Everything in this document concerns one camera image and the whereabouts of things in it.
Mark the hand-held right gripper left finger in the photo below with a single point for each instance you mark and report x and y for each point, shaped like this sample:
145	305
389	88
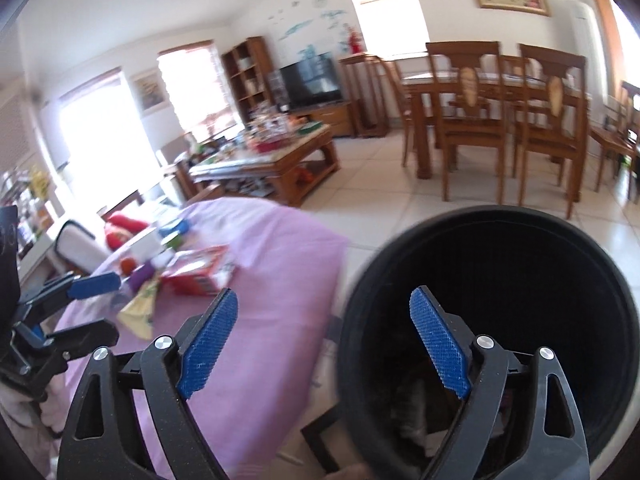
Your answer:
207	345

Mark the white storage shelf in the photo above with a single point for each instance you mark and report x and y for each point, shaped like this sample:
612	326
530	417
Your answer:
30	200

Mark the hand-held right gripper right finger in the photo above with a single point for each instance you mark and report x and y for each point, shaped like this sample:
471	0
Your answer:
440	345

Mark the purple tablecloth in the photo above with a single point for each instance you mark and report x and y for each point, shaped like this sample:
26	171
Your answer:
280	270

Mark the small red ball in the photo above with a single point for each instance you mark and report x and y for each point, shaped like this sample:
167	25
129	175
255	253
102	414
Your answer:
129	265

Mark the wooden bookshelf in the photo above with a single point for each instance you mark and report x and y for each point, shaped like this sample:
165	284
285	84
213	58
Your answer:
260	60

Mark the purple tube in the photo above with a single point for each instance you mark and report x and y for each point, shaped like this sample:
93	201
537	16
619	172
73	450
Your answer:
142	274

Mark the window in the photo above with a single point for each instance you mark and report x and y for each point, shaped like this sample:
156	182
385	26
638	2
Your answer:
385	10
105	145
195	90

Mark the red snack packet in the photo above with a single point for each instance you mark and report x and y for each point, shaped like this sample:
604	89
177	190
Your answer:
200	272

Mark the tall wooden stand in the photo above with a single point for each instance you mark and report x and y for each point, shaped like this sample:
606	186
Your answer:
372	110

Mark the white standing air conditioner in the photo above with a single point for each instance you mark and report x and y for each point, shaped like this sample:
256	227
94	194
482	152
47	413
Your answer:
585	45

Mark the blue wall decals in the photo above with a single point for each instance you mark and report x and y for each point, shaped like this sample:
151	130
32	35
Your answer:
300	25

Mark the black frame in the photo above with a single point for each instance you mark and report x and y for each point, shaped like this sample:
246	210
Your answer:
320	435

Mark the red cushion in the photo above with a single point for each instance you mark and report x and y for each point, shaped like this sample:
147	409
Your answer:
122	227

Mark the small framed picture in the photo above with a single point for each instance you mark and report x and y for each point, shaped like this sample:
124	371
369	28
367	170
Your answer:
148	91

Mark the wooden dining chair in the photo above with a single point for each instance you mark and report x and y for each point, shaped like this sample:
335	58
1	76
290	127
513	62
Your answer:
550	120
620	130
465	110
395	90

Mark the blue and white packet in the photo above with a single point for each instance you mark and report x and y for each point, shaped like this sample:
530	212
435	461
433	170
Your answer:
175	230

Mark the red ornament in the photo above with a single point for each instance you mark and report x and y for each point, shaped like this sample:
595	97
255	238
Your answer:
354	40

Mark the clutter of small household things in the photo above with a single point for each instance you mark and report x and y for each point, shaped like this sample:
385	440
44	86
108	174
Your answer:
265	135

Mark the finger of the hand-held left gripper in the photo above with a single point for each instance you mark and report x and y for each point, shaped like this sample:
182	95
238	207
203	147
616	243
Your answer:
95	285
85	337

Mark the wooden sofa with white cushions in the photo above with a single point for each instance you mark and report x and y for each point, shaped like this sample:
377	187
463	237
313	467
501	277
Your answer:
75	247

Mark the wooden television stand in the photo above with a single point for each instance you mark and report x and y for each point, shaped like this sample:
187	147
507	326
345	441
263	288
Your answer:
335	117

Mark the wooden dining table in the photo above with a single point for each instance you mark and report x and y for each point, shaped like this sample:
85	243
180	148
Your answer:
425	110

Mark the black television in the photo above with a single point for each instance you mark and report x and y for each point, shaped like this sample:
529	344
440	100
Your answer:
310	82

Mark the white box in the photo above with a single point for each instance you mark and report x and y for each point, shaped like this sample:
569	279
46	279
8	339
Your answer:
142	247

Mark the black trash bin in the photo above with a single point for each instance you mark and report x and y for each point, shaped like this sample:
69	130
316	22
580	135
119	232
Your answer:
500	270

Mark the yellow wrapper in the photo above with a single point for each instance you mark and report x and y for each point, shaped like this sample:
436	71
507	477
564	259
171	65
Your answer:
140	310

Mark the wooden coffee table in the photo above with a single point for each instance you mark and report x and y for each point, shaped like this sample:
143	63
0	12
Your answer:
300	155

